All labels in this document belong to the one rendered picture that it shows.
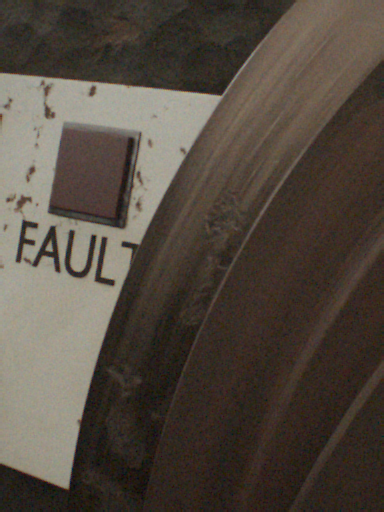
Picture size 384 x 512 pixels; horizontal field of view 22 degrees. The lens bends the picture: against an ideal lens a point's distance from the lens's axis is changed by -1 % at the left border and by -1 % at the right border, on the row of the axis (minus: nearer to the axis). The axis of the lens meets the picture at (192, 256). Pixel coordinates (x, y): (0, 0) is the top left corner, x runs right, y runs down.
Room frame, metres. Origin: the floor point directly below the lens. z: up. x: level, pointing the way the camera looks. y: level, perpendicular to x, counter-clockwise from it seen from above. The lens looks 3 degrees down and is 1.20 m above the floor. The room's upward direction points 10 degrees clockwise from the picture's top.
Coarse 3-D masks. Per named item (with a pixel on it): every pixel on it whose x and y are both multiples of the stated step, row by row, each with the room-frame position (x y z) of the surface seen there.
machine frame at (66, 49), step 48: (0, 0) 0.51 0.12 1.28; (48, 0) 0.49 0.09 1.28; (96, 0) 0.48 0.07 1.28; (144, 0) 0.46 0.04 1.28; (192, 0) 0.45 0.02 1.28; (240, 0) 0.44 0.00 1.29; (288, 0) 0.43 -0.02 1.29; (0, 48) 0.50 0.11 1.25; (48, 48) 0.49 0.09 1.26; (96, 48) 0.47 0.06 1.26; (144, 48) 0.46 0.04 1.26; (192, 48) 0.45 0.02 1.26; (240, 48) 0.43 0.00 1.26; (0, 480) 0.48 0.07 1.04
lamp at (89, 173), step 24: (72, 144) 0.44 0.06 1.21; (96, 144) 0.44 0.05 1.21; (120, 144) 0.43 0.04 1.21; (72, 168) 0.44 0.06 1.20; (96, 168) 0.44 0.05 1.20; (120, 168) 0.43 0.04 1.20; (72, 192) 0.44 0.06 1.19; (96, 192) 0.43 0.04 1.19; (120, 192) 0.43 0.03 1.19; (96, 216) 0.43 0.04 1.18
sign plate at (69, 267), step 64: (0, 128) 0.47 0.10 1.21; (128, 128) 0.44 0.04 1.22; (192, 128) 0.42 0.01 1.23; (0, 192) 0.47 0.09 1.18; (128, 192) 0.43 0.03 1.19; (0, 256) 0.46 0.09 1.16; (64, 256) 0.45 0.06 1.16; (128, 256) 0.43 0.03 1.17; (0, 320) 0.46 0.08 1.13; (64, 320) 0.44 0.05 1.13; (0, 384) 0.46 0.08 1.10; (64, 384) 0.44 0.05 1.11; (0, 448) 0.46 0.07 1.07; (64, 448) 0.44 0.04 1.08
